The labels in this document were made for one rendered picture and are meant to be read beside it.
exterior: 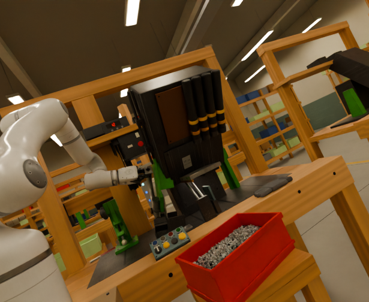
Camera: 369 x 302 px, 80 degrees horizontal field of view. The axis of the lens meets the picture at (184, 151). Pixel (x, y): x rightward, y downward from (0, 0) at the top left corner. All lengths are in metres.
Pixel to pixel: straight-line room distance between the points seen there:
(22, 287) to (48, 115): 0.50
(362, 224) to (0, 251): 1.39
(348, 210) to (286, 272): 0.71
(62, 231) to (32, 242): 0.95
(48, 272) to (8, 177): 0.22
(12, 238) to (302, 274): 0.72
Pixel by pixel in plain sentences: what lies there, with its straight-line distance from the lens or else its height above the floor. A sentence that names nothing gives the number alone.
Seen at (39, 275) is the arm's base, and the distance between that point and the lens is 0.60.
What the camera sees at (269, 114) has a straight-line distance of 6.95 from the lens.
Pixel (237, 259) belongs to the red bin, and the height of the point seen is 0.90.
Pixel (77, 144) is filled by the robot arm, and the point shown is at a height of 1.47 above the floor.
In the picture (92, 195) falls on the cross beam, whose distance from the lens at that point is 1.58.
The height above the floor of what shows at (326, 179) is 0.84.
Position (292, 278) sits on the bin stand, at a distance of 0.76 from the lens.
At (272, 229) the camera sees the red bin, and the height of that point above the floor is 0.89.
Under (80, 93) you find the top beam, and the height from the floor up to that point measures 1.88.
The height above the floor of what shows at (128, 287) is 0.87.
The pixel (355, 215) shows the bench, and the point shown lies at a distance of 1.39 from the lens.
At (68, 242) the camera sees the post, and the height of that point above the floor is 1.05.
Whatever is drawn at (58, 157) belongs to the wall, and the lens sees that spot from 11.51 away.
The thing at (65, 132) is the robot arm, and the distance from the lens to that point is 1.08.
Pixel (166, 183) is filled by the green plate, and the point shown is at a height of 1.13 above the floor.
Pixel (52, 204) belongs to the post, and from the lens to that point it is 1.54.
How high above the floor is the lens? 1.19
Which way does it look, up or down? 3 degrees up
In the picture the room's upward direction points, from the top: 25 degrees counter-clockwise
